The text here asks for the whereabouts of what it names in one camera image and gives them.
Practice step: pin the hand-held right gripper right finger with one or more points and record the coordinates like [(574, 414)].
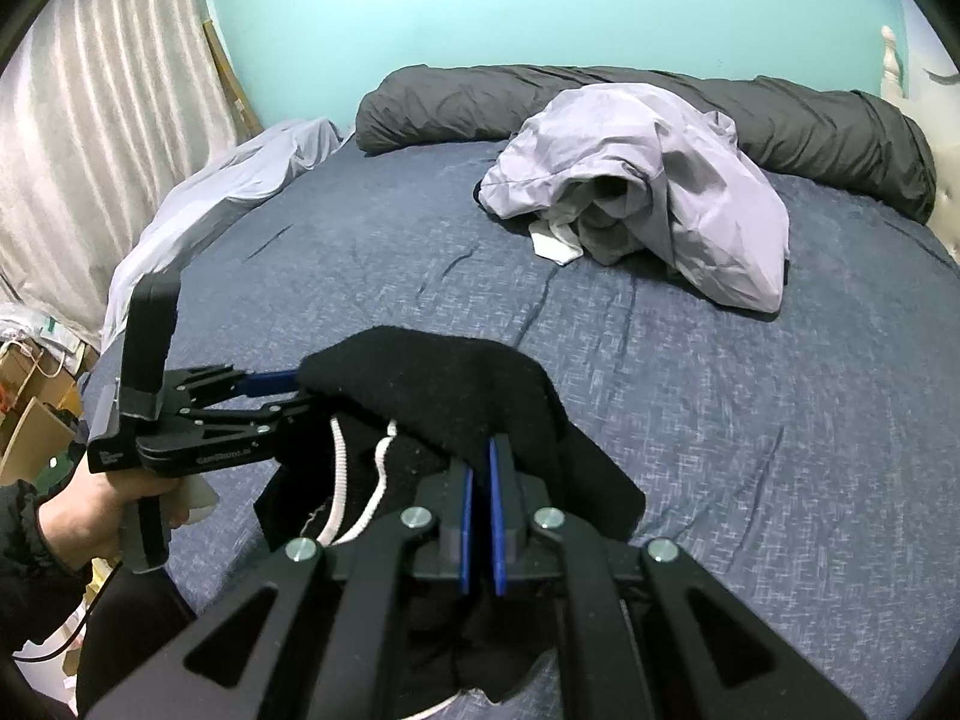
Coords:
[(500, 525)]

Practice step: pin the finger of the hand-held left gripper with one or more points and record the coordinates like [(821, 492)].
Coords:
[(255, 416), (266, 384)]

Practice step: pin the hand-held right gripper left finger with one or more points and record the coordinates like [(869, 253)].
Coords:
[(466, 532)]

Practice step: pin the black long-sleeve garment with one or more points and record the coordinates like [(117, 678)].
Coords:
[(420, 382)]

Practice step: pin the person's left forearm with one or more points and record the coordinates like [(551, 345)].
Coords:
[(19, 540)]

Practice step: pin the person's left hand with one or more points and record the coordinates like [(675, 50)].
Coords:
[(82, 517)]

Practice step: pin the white plastic bag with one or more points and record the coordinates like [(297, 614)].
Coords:
[(45, 330)]

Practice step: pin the cardboard box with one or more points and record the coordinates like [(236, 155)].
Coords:
[(30, 427)]

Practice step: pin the light grey crumpled sheet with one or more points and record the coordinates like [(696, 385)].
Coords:
[(225, 172)]

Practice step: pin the blue patterned bed sheet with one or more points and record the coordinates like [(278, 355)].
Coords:
[(675, 427)]

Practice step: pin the beige striped curtain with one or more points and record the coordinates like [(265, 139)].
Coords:
[(112, 127)]

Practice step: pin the person's black clothed leg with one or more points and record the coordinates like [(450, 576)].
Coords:
[(135, 637)]

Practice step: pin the white cloth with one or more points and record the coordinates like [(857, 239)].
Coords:
[(555, 246)]

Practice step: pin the grey garment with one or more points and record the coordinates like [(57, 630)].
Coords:
[(607, 232)]

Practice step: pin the wooden frame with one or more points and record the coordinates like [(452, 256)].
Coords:
[(232, 82)]

